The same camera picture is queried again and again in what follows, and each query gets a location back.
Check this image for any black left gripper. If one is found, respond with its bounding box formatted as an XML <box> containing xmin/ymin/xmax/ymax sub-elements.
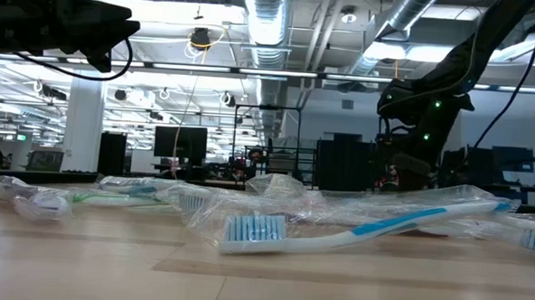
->
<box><xmin>0</xmin><ymin>0</ymin><xmax>143</xmax><ymax>78</ymax></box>

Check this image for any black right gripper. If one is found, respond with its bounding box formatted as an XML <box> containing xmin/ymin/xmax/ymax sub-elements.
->
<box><xmin>377</xmin><ymin>102</ymin><xmax>464</xmax><ymax>195</ymax></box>

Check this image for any green white toothbrush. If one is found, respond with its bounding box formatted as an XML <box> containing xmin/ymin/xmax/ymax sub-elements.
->
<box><xmin>68</xmin><ymin>186</ymin><xmax>181</xmax><ymax>212</ymax></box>

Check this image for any purple white toothbrush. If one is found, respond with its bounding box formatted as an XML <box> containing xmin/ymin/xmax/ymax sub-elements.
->
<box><xmin>0</xmin><ymin>173</ymin><xmax>75</xmax><ymax>227</ymax></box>

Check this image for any dark blue monitor on arm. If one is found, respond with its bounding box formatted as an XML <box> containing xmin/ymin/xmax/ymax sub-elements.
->
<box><xmin>489</xmin><ymin>145</ymin><xmax>535</xmax><ymax>203</ymax></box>

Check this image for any black partition cabinet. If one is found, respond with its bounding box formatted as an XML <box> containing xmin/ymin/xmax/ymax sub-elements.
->
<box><xmin>314</xmin><ymin>132</ymin><xmax>379</xmax><ymax>192</ymax></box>

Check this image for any white square pillar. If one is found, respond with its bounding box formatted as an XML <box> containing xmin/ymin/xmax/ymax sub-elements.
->
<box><xmin>61</xmin><ymin>75</ymin><xmax>108</xmax><ymax>174</ymax></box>

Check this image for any black tall cabinet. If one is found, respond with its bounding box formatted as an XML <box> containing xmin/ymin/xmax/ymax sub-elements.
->
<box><xmin>98</xmin><ymin>131</ymin><xmax>129</xmax><ymax>177</ymax></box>

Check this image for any black computer monitor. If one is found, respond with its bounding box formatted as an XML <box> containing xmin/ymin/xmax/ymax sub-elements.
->
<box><xmin>153</xmin><ymin>126</ymin><xmax>209</xmax><ymax>161</ymax></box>

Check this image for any long ceiling light strip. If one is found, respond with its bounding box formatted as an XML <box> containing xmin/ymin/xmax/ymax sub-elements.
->
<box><xmin>0</xmin><ymin>52</ymin><xmax>535</xmax><ymax>95</ymax></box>

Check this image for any round ceiling fixture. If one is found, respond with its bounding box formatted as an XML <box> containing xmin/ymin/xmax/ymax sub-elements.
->
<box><xmin>339</xmin><ymin>5</ymin><xmax>359</xmax><ymax>25</ymax></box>

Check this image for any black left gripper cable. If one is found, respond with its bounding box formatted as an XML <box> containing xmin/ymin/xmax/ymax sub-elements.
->
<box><xmin>11</xmin><ymin>33</ymin><xmax>136</xmax><ymax>84</ymax></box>

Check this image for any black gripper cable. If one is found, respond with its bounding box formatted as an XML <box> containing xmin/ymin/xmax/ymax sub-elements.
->
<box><xmin>473</xmin><ymin>0</ymin><xmax>535</xmax><ymax>154</ymax></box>
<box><xmin>11</xmin><ymin>33</ymin><xmax>136</xmax><ymax>84</ymax></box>

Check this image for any black ceiling camera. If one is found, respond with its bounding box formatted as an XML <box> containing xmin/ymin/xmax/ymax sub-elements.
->
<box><xmin>189</xmin><ymin>26</ymin><xmax>212</xmax><ymax>52</ymax></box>

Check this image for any yellow hanging cable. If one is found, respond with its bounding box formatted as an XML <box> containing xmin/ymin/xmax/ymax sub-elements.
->
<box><xmin>171</xmin><ymin>24</ymin><xmax>229</xmax><ymax>172</ymax></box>

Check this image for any black wire organizer rack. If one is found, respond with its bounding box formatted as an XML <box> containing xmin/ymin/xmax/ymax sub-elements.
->
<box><xmin>242</xmin><ymin>143</ymin><xmax>318</xmax><ymax>192</ymax></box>

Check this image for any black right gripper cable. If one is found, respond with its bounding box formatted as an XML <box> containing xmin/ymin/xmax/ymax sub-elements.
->
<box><xmin>473</xmin><ymin>0</ymin><xmax>535</xmax><ymax>154</ymax></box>

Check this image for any black metal stand frame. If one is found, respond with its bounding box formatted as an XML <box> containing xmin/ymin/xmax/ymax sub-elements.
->
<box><xmin>230</xmin><ymin>103</ymin><xmax>304</xmax><ymax>189</ymax></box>

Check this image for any silver ribbed air duct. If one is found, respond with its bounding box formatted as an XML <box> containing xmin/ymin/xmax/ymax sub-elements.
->
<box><xmin>237</xmin><ymin>0</ymin><xmax>295</xmax><ymax>141</ymax></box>

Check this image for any black aluminium table frame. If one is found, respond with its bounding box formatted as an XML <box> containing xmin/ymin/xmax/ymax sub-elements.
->
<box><xmin>0</xmin><ymin>167</ymin><xmax>535</xmax><ymax>216</ymax></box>

